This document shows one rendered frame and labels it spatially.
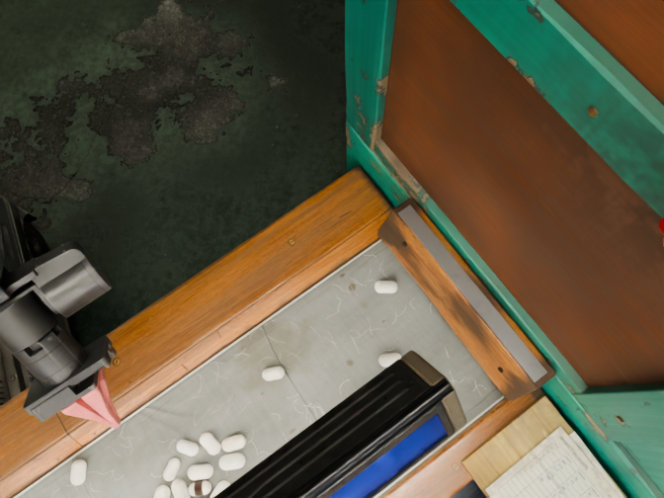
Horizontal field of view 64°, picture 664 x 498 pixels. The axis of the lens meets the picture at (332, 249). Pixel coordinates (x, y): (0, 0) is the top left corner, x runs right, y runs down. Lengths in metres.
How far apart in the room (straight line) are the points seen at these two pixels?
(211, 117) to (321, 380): 1.22
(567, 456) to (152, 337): 0.61
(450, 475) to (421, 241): 0.32
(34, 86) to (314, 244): 1.51
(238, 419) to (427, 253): 0.37
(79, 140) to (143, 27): 0.47
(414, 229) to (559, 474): 0.38
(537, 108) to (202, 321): 0.56
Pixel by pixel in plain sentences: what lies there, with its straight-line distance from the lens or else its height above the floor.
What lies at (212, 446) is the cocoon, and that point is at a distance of 0.82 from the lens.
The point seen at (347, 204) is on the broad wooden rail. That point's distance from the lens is 0.84.
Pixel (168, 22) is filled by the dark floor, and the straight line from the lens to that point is 2.12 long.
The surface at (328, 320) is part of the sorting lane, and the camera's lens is 0.82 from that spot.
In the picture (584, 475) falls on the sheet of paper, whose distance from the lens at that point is 0.84.
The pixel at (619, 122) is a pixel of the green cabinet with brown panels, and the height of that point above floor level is 1.25.
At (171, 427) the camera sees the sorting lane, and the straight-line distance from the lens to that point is 0.85.
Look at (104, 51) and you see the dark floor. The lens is 2.12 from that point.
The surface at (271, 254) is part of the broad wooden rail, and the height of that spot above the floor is 0.76.
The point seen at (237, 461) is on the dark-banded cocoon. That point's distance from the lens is 0.81.
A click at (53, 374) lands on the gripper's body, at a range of 0.68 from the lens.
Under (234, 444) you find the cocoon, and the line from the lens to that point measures 0.81.
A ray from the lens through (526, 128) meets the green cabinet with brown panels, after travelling 0.48.
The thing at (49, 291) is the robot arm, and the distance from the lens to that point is 0.65.
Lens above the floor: 1.55
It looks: 74 degrees down
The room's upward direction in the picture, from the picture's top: 6 degrees counter-clockwise
